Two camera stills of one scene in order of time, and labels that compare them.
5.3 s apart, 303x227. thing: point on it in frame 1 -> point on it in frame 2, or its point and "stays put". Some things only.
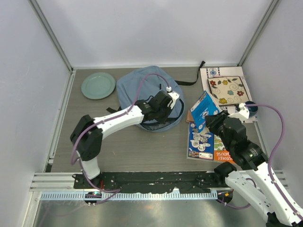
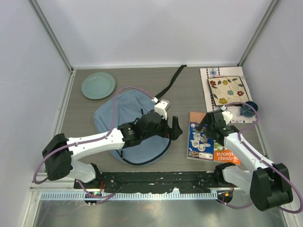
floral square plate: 229,90 stays put
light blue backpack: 139,83 -> 126,107
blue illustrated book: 200,146 stays put
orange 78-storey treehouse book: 220,153 stays put
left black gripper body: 163,114 -> 162,130
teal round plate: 98,86 stays put
